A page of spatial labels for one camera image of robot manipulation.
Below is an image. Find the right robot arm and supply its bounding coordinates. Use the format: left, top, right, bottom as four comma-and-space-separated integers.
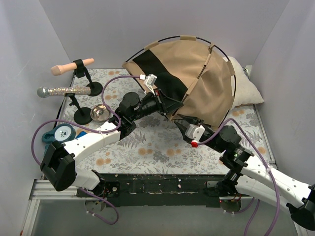
174, 115, 315, 231

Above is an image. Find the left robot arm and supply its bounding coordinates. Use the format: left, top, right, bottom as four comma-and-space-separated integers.
40, 89, 183, 197

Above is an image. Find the stainless steel pet bowl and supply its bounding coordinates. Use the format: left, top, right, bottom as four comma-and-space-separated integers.
90, 104, 110, 122

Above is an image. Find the floral patterned table mat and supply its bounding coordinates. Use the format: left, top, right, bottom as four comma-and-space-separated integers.
59, 68, 273, 176

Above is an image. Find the rear black microphone stand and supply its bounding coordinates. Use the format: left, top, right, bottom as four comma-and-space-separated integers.
72, 59, 103, 97

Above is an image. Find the black round stand base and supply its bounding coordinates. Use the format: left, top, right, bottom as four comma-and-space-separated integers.
66, 94, 93, 125

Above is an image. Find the cream plush pillow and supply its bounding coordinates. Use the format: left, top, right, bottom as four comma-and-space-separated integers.
223, 57, 264, 110

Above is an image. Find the peach toy microphone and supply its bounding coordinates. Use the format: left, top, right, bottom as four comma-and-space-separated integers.
51, 58, 95, 76

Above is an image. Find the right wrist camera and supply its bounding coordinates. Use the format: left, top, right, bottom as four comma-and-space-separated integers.
185, 124, 205, 148

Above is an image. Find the black table front frame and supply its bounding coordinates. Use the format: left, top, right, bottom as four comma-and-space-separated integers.
66, 173, 281, 207

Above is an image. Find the aluminium rail frame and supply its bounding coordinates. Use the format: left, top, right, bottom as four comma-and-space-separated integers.
21, 178, 308, 236

